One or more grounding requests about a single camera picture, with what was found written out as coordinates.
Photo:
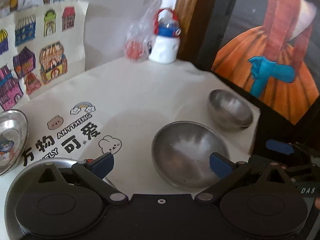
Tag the white blue water bottle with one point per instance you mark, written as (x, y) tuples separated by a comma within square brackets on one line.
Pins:
[(166, 37)]

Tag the shiny steel bowl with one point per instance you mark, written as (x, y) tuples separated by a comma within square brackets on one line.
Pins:
[(14, 133)]

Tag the large steel bowl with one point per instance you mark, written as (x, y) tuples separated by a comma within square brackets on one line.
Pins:
[(181, 151)]

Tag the wooden door frame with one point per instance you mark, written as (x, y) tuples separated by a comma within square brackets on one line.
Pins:
[(184, 10)]

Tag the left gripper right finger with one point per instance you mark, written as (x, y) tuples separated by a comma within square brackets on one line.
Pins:
[(229, 174)]

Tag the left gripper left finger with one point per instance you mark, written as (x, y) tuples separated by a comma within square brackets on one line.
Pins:
[(92, 175)]

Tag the orange dress painting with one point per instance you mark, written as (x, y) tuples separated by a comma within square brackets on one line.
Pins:
[(270, 49)]

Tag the houses drawing sheet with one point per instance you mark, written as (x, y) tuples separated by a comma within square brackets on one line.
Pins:
[(40, 48)]

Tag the small steel bowl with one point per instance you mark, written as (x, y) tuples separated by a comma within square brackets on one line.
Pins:
[(229, 111)]

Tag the clear plastic bag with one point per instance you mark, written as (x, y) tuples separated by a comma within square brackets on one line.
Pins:
[(139, 34)]

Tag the white printed tablecloth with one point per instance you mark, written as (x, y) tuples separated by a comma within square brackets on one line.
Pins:
[(128, 103)]

